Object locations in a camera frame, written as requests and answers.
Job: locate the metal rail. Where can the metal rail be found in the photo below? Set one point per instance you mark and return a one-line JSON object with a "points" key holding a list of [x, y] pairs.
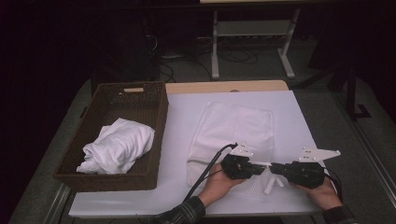
{"points": [[370, 149], [57, 205]]}

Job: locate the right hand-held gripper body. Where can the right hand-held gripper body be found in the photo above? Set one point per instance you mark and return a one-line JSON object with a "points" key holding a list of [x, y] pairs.
{"points": [[302, 175]]}

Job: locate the black metal stand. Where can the black metal stand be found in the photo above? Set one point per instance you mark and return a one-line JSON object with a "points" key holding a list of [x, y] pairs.
{"points": [[351, 93]]}

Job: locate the brown wicker basket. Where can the brown wicker basket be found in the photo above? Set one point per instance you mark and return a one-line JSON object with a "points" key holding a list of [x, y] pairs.
{"points": [[124, 105]]}

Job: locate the white mesh laundry bag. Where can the white mesh laundry bag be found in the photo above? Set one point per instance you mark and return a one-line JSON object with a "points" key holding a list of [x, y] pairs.
{"points": [[233, 124]]}

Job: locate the white foam board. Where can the white foam board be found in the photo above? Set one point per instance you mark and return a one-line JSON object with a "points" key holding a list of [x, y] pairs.
{"points": [[180, 118]]}

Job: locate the person's left hand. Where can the person's left hand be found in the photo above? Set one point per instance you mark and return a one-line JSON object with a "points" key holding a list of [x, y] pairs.
{"points": [[218, 186]]}

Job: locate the white metal desk frame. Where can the white metal desk frame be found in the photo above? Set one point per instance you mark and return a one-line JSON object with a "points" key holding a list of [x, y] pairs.
{"points": [[214, 46]]}

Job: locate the white garment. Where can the white garment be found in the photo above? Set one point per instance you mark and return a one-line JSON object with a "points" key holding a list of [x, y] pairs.
{"points": [[120, 146]]}

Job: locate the person's right hand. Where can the person's right hand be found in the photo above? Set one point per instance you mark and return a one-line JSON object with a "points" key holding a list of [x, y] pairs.
{"points": [[325, 196]]}

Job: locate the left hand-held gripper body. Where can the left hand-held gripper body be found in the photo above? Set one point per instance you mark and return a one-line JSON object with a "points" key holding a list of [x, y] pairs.
{"points": [[236, 168]]}

